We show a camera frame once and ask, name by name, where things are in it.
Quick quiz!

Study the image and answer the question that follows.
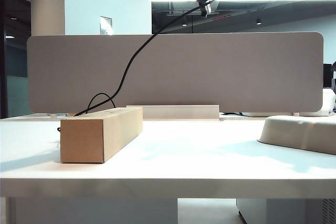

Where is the framed wall notice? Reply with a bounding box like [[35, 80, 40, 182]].
[[99, 16, 113, 36]]

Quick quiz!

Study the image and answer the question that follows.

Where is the beige building column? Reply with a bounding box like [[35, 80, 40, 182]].
[[30, 0, 66, 37]]

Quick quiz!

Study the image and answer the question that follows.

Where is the black monitor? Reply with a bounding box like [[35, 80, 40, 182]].
[[323, 61, 336, 89]]

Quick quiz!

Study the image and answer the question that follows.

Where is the grey fabric desk divider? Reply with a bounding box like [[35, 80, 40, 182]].
[[26, 31, 325, 114]]

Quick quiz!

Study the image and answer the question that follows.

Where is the long brown cardboard box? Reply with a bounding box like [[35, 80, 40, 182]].
[[60, 106, 144, 164]]

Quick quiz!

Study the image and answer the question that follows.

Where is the beige pulp tray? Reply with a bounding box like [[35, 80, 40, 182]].
[[257, 115, 336, 156]]

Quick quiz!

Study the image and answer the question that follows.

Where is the black charging cable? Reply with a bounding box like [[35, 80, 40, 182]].
[[56, 0, 213, 133]]

